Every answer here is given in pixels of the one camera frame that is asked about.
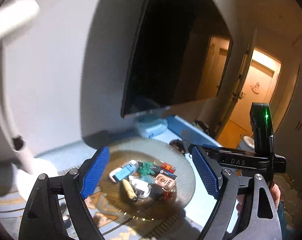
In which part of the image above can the red figurine toy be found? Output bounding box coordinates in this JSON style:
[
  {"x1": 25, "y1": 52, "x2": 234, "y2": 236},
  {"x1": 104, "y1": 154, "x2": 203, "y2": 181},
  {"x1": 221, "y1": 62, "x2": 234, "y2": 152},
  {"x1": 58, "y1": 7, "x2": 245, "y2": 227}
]
[{"x1": 149, "y1": 184, "x2": 176, "y2": 200}]

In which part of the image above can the green translucent toy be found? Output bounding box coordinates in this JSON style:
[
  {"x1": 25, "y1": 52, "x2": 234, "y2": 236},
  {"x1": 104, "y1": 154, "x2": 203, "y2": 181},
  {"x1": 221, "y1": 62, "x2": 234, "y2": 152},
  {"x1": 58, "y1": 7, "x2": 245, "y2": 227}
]
[{"x1": 137, "y1": 161, "x2": 155, "y2": 182}]

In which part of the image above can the white charger cube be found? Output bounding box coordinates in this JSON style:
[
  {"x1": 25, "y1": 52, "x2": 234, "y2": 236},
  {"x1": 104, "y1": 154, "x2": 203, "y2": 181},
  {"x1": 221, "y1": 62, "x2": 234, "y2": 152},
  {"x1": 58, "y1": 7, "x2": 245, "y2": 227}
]
[{"x1": 109, "y1": 167, "x2": 122, "y2": 183}]

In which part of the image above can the person's right hand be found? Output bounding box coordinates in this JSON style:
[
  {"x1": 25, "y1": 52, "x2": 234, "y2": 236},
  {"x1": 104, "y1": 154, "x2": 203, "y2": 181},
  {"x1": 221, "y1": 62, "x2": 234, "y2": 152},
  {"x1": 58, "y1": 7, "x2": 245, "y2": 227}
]
[{"x1": 270, "y1": 182, "x2": 281, "y2": 209}]

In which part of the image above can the blue toy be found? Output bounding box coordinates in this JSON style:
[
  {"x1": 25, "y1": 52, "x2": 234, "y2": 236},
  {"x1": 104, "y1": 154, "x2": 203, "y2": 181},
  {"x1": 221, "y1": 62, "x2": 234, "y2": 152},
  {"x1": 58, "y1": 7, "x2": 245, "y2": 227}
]
[{"x1": 115, "y1": 164, "x2": 139, "y2": 181}]

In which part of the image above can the amber ribbed glass bowl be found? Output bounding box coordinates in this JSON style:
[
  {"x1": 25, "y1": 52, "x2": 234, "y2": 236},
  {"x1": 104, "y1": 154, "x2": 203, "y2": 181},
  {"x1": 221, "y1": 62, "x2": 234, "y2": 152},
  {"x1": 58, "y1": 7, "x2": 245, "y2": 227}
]
[{"x1": 99, "y1": 137, "x2": 196, "y2": 220}]

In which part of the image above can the blue tissue pack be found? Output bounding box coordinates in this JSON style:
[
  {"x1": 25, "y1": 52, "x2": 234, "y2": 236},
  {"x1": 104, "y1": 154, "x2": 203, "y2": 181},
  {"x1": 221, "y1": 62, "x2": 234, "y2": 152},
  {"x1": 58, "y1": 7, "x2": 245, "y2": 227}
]
[{"x1": 134, "y1": 119, "x2": 168, "y2": 138}]

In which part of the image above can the black rectangular box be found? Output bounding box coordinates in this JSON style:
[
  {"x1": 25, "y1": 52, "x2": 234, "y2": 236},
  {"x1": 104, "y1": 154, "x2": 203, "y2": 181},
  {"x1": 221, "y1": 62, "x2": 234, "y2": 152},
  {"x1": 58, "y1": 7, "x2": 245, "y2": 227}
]
[{"x1": 150, "y1": 164, "x2": 162, "y2": 173}]

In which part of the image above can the small red packet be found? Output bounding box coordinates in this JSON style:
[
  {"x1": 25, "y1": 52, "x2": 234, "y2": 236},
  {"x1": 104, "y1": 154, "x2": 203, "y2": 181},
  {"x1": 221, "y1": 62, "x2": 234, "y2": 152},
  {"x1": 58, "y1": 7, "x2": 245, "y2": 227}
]
[{"x1": 161, "y1": 162, "x2": 176, "y2": 173}]

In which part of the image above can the black wall television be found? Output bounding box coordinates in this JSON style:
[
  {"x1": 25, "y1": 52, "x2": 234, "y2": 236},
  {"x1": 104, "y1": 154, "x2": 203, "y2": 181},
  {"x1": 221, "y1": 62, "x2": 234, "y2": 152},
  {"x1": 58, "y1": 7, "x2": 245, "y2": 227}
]
[{"x1": 121, "y1": 0, "x2": 232, "y2": 118}]

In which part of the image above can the wooden door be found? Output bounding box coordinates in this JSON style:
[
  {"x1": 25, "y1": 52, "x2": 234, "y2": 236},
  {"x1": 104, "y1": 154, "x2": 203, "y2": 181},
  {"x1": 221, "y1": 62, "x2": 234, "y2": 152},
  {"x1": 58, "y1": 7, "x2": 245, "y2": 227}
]
[{"x1": 217, "y1": 47, "x2": 282, "y2": 148}]

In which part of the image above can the patterned blue table mat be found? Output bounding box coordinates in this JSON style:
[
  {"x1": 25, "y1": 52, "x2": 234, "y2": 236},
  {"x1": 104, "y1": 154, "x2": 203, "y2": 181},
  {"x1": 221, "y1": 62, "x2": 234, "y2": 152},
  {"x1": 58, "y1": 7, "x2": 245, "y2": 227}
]
[{"x1": 0, "y1": 169, "x2": 207, "y2": 240}]

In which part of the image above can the round clear lidded container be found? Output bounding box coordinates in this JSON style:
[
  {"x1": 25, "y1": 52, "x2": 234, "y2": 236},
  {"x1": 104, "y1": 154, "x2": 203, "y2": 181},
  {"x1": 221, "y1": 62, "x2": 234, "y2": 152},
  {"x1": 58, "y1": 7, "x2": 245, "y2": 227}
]
[{"x1": 129, "y1": 176, "x2": 150, "y2": 198}]

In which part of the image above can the pink cartoon card box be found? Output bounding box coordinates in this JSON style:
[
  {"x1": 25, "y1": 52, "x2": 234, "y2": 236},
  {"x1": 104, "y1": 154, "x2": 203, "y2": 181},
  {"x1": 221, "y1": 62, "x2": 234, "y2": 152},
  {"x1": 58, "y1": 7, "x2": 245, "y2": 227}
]
[{"x1": 155, "y1": 173, "x2": 175, "y2": 191}]

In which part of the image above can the white desk lamp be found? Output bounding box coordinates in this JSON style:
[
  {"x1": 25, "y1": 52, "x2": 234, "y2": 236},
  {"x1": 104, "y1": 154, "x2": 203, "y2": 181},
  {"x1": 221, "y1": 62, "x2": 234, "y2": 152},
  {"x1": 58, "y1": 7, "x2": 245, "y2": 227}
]
[{"x1": 0, "y1": 0, "x2": 58, "y2": 200}]

